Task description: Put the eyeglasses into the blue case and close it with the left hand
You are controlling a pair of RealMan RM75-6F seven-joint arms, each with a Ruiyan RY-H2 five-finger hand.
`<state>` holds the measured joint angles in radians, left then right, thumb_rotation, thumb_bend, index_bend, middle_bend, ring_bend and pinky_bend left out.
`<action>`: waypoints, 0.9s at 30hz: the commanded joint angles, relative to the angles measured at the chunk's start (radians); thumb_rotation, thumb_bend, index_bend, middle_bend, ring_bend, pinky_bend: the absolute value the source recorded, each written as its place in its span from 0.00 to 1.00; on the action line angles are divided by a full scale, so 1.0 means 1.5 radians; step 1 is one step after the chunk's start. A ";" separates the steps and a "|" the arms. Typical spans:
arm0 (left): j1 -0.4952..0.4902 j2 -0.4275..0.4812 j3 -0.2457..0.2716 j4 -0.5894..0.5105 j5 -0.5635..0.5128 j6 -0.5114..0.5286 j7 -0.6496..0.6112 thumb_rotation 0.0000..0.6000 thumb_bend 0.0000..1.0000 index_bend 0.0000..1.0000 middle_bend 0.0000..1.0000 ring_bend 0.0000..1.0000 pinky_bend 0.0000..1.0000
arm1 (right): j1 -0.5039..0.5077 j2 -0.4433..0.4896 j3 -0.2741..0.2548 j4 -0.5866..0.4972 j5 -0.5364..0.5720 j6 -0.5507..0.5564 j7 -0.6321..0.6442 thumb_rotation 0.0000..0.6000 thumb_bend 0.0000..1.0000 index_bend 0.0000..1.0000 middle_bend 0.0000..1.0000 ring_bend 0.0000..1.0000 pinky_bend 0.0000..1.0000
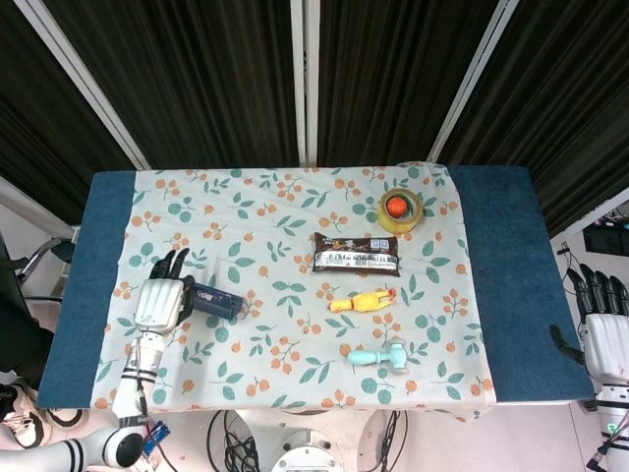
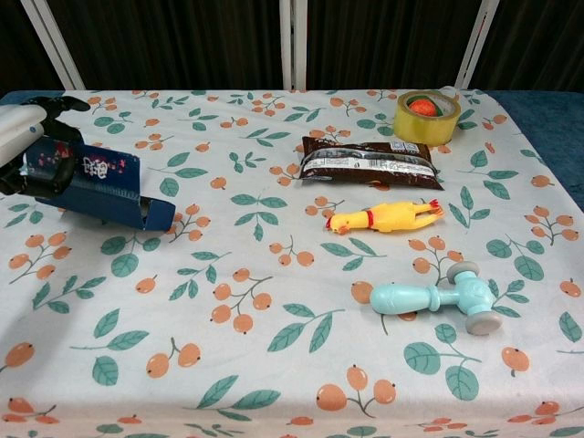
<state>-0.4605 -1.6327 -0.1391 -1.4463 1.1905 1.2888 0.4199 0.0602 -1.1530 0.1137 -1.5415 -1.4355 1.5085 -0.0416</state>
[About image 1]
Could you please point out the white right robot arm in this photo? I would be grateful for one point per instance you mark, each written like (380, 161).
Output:
(614, 418)

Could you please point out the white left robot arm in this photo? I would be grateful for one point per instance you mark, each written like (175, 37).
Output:
(132, 388)

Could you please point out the yellow rubber chicken toy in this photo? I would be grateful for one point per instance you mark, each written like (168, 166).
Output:
(363, 301)

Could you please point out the blue table cover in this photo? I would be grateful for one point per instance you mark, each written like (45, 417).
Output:
(511, 295)

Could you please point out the clear packing tape roll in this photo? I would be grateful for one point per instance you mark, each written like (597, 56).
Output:
(400, 225)

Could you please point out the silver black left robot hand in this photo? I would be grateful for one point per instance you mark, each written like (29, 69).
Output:
(157, 307)

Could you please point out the floral print tablecloth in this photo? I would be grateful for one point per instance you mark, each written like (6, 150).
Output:
(295, 344)

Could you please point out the orange toy fruit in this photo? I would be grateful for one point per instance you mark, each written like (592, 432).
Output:
(397, 206)

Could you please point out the white black sneaker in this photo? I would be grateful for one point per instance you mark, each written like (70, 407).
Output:
(29, 423)

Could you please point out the blue connector board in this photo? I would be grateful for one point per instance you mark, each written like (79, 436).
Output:
(158, 435)

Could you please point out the teal toy hammer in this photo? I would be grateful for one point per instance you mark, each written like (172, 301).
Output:
(366, 357)

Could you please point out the brown snack packet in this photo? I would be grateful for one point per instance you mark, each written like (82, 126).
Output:
(356, 255)

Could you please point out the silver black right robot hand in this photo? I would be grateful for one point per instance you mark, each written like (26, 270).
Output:
(607, 344)

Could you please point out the white frame post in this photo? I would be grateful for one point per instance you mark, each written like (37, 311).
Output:
(472, 78)
(304, 78)
(83, 83)

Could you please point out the black office chair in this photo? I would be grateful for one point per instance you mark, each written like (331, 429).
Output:
(15, 314)

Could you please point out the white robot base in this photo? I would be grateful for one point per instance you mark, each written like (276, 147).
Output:
(304, 452)

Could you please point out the black pleated curtain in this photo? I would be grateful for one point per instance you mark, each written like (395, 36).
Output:
(196, 74)
(565, 98)
(393, 74)
(29, 123)

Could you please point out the blue grey cardboard tray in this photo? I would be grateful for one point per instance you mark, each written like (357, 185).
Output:
(216, 302)

